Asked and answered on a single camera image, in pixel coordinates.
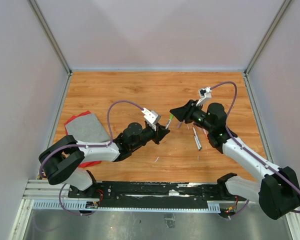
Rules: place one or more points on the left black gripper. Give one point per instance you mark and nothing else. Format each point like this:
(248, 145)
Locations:
(160, 133)

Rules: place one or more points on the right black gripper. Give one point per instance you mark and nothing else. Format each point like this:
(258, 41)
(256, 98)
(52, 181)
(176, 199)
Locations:
(185, 112)

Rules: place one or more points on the white blue pen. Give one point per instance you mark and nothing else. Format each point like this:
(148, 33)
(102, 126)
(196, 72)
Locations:
(195, 134)
(197, 143)

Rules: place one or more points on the orange highlighter pen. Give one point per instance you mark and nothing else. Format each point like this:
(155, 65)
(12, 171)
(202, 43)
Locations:
(205, 133)

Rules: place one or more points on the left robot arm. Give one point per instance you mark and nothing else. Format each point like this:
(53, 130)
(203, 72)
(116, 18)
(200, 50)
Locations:
(61, 161)

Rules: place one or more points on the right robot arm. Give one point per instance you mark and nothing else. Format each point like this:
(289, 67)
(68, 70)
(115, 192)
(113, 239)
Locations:
(276, 189)

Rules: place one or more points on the grey felt cloth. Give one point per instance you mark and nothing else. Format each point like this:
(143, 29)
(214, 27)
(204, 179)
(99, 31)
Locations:
(87, 128)

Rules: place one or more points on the red cloth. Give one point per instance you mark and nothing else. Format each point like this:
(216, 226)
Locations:
(84, 164)

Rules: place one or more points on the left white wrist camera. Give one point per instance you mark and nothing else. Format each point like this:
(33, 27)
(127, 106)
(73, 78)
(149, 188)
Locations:
(151, 118)

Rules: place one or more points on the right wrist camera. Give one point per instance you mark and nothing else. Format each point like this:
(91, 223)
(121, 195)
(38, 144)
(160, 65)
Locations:
(205, 95)

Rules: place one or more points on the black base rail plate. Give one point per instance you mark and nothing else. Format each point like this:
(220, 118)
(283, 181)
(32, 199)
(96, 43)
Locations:
(152, 195)

